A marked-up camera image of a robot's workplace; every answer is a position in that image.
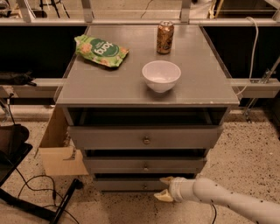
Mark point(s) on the green snack bag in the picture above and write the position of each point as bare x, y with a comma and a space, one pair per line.
100, 51

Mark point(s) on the grey drawer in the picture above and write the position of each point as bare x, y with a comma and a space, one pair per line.
144, 128
134, 182
143, 161

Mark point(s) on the black stand base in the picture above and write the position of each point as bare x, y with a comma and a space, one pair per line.
45, 203

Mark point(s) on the brown soda can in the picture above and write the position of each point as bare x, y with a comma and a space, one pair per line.
165, 32

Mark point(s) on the metal frame railing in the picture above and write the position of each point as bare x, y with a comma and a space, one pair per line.
141, 12

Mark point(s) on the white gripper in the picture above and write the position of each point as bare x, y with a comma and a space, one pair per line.
176, 189

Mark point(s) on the cardboard box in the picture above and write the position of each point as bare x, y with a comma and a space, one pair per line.
58, 153

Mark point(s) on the grey drawer cabinet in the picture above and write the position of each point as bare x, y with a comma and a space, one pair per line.
202, 83

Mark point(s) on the grey top drawer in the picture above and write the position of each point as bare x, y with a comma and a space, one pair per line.
144, 128

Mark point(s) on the black chair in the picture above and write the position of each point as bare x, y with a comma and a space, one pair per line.
13, 148

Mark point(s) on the white bowl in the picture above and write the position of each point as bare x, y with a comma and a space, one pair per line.
161, 75

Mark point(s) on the grey bottom drawer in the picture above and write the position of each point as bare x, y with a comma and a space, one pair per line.
134, 182

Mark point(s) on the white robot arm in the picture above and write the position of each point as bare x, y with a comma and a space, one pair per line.
204, 190

